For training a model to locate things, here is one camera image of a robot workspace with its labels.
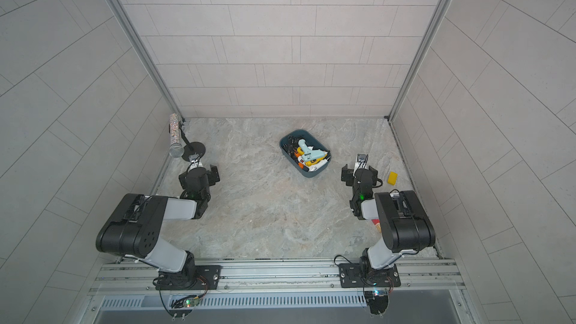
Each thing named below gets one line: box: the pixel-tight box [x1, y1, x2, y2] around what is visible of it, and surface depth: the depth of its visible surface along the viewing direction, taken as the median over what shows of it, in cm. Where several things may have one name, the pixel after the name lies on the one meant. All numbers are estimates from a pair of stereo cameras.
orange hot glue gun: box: [294, 151, 305, 170], surface depth 98 cm
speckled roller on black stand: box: [168, 112, 207, 161], surface depth 85 cm
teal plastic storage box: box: [279, 129, 332, 179], surface depth 97 cm
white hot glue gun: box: [306, 156, 331, 172], surface depth 96 cm
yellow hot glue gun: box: [304, 154, 327, 167], surface depth 94 cm
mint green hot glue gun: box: [297, 138, 327, 162], surface depth 94 cm
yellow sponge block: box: [387, 171, 399, 186], surface depth 97 cm
